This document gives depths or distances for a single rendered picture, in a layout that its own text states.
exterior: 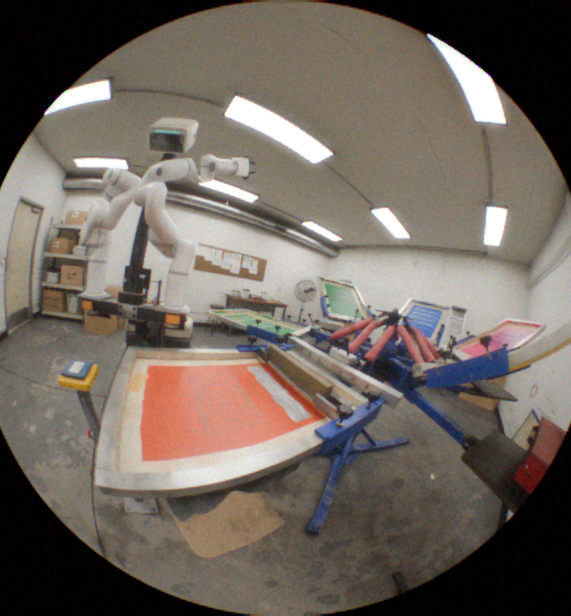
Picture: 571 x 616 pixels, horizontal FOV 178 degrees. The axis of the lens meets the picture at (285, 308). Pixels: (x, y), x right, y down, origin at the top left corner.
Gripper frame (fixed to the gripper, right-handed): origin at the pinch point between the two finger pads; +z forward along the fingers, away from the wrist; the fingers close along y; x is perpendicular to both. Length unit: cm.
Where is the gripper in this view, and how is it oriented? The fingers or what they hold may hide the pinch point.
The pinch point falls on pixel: (252, 167)
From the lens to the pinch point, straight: 114.0
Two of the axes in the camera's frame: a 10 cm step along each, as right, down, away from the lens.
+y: -0.9, 7.5, 6.5
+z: 5.1, -5.3, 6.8
